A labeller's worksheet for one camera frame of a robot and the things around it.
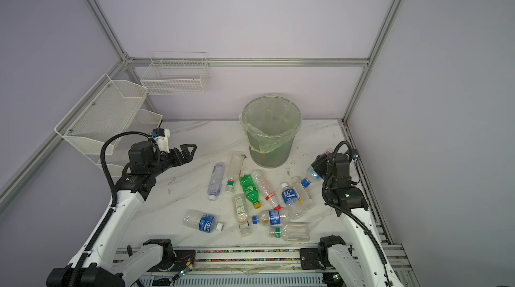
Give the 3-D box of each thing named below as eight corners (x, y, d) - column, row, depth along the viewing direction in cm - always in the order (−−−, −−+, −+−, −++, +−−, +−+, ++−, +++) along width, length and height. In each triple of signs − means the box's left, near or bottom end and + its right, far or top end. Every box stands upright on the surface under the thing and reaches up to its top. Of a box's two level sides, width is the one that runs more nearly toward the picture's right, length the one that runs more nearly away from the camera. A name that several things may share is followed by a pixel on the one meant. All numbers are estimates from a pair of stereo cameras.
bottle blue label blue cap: (252, 226, 83) (252, 223, 79) (253, 214, 86) (252, 210, 82) (289, 226, 83) (290, 223, 79) (288, 214, 86) (289, 210, 82)
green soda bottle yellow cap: (253, 211, 86) (252, 208, 83) (238, 180, 95) (238, 177, 92) (263, 206, 87) (263, 203, 84) (248, 176, 96) (247, 172, 93)
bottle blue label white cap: (287, 221, 83) (288, 218, 80) (279, 186, 93) (280, 182, 90) (300, 218, 84) (302, 215, 81) (291, 184, 94) (292, 180, 91)
